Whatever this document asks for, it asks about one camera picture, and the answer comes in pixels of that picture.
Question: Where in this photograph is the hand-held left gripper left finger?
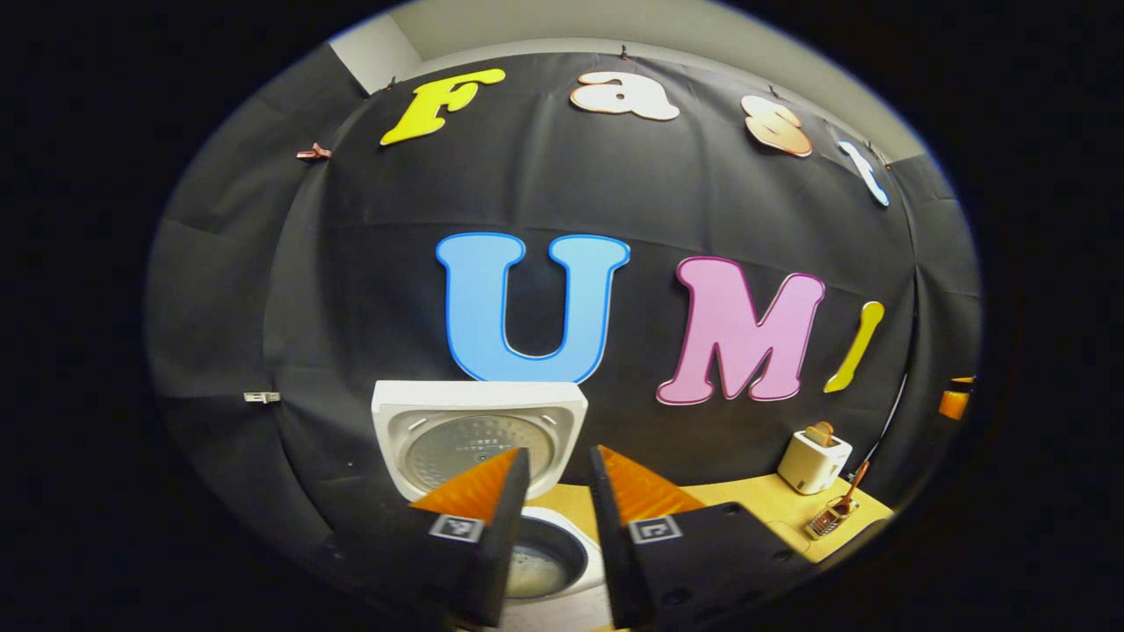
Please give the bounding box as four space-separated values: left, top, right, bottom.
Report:
325 446 532 628

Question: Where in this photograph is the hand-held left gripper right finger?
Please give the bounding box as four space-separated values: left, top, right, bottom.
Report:
588 444 813 631

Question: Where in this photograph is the brown wooden spoon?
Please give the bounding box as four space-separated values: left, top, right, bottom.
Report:
830 461 870 514

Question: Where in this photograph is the white rice cooker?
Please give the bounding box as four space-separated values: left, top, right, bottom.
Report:
371 379 616 632

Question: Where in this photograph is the metal wire chopstick holder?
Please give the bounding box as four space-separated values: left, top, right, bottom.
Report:
803 496 860 539

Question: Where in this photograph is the white toaster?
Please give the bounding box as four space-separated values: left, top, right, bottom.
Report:
777 428 853 495

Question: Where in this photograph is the black backdrop cloth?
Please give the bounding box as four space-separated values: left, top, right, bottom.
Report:
145 48 983 607

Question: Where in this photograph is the toaster power cable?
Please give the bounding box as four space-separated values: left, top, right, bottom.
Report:
847 373 910 479

